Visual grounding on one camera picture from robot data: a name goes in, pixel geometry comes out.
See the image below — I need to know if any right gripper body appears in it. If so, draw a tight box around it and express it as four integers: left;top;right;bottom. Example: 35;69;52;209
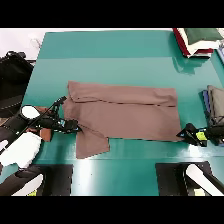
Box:
184;122;209;148

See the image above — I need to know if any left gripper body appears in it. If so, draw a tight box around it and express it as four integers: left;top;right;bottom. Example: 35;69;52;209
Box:
59;119;82;134

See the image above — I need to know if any brown T-shirt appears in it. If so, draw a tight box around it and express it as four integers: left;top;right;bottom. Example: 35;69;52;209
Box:
62;80;184;160

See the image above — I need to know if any blue garment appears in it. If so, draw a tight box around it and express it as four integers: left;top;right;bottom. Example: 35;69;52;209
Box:
202;89;213;118

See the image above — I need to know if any grey garment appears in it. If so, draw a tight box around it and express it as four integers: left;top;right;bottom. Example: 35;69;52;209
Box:
206;84;224;128

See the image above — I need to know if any white garment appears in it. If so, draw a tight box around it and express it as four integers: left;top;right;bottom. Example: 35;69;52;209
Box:
176;28;214;56

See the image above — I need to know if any dark green garment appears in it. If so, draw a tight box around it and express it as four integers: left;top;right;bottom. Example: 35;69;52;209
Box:
184;28;223;45

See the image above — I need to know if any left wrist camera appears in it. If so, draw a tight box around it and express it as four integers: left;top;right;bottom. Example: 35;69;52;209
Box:
49;95;68;116

